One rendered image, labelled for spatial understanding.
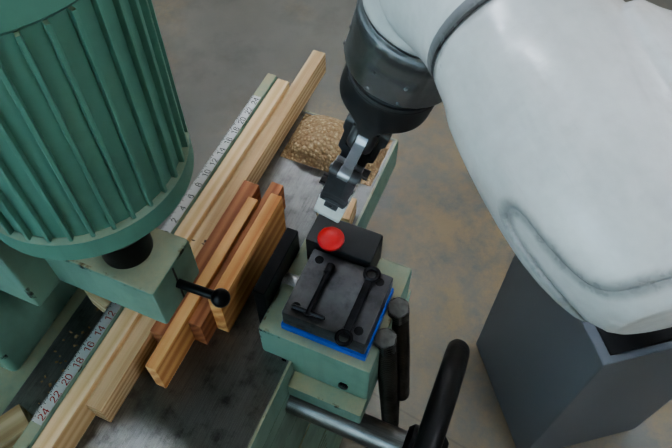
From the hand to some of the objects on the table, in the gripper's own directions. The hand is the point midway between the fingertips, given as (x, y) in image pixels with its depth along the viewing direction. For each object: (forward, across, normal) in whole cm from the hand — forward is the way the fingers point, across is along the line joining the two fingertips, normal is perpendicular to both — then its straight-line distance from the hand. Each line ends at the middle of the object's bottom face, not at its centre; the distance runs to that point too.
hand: (336, 196), depth 66 cm
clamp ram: (+20, +4, +2) cm, 20 cm away
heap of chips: (+22, -21, -4) cm, 31 cm away
